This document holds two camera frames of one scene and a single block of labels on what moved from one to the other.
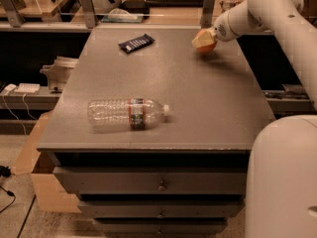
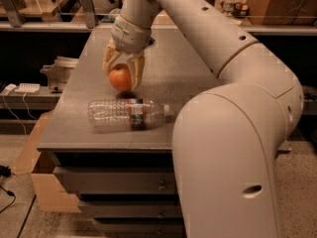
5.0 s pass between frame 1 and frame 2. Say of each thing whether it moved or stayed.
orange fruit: moved
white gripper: moved
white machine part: stayed
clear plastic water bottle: stayed
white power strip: stayed
